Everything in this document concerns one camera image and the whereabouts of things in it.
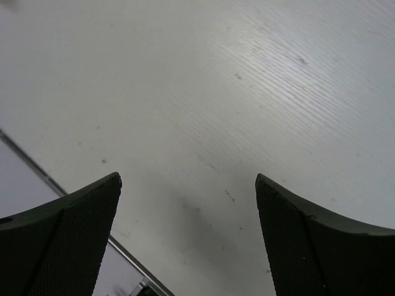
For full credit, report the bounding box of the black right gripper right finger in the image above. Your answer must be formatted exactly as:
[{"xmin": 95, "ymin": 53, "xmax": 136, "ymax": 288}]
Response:
[{"xmin": 255, "ymin": 174, "xmax": 394, "ymax": 295}]

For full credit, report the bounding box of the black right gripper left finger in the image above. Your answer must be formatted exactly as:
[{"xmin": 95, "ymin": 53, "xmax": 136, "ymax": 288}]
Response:
[{"xmin": 1, "ymin": 172, "xmax": 122, "ymax": 295}]

